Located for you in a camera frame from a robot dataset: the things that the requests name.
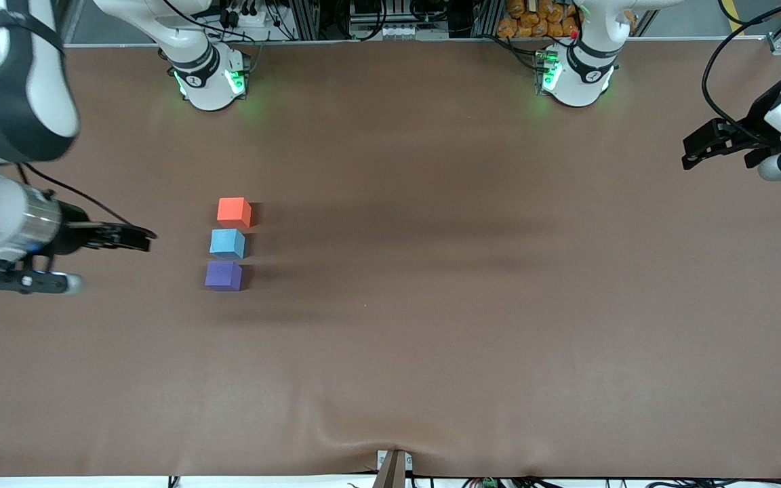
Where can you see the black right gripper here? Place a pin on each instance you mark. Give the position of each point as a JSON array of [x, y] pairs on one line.
[[70, 238]]

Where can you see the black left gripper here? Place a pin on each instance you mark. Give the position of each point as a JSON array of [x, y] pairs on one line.
[[761, 112]]

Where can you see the light blue foam block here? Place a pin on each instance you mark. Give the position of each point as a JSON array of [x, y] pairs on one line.
[[227, 242]]

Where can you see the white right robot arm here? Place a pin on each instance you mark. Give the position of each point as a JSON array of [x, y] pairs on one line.
[[17, 102]]

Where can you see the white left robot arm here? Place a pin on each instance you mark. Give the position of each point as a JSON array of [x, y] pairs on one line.
[[577, 74]]

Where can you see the purple foam block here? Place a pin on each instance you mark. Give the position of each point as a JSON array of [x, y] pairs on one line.
[[222, 275]]

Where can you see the orange foam block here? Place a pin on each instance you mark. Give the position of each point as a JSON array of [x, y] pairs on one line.
[[233, 211]]

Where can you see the bag of orange objects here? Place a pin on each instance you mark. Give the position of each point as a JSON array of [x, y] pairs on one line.
[[533, 19]]

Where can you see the white power strip with plugs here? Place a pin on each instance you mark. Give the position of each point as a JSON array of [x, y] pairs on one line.
[[248, 19]]

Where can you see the brown table mat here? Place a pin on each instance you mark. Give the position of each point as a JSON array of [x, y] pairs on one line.
[[431, 352]]

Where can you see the small white power strip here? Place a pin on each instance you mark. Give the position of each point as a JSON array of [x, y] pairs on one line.
[[397, 32]]

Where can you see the green terminal connector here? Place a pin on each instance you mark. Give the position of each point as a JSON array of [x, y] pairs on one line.
[[489, 483]]

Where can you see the brown post with white bracket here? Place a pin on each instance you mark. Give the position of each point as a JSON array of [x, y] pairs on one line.
[[392, 471]]

